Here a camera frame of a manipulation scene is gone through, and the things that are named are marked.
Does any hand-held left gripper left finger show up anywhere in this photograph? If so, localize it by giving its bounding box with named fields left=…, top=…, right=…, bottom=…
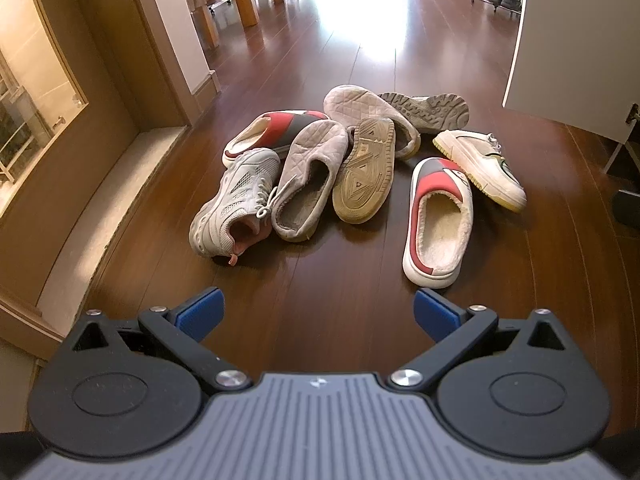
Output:
left=70, top=286, right=252, bottom=395

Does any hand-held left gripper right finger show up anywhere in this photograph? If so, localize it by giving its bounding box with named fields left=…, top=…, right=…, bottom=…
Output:
left=385, top=287, right=572, bottom=391

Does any white mesh sneaker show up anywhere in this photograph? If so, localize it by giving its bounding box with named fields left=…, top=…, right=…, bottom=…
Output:
left=377, top=91, right=471, bottom=135
left=188, top=147, right=282, bottom=267

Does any red grey fleece slipper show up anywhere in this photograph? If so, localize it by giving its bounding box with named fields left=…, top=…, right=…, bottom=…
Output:
left=402, top=156, right=475, bottom=289
left=222, top=109, right=331, bottom=167

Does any cream sneaker with tan sole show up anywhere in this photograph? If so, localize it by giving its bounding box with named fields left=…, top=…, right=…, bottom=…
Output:
left=332, top=116, right=397, bottom=224
left=432, top=129, right=528, bottom=212

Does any beige quilted slipper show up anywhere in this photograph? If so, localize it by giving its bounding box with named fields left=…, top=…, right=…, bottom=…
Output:
left=323, top=84, right=422, bottom=161
left=271, top=120, right=349, bottom=242

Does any stone window sill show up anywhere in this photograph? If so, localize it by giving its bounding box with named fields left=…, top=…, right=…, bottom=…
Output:
left=37, top=126, right=187, bottom=311

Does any black object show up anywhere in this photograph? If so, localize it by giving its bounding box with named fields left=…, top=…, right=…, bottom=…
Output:
left=612, top=189, right=640, bottom=227

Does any white cabinet door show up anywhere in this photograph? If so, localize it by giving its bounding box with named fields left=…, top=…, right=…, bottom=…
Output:
left=502, top=0, right=640, bottom=146

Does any glass window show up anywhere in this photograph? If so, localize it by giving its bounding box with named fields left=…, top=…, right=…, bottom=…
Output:
left=0, top=0, right=91, bottom=188

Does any white metal frame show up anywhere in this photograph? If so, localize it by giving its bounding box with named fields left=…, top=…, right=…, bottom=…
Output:
left=604, top=139, right=640, bottom=176

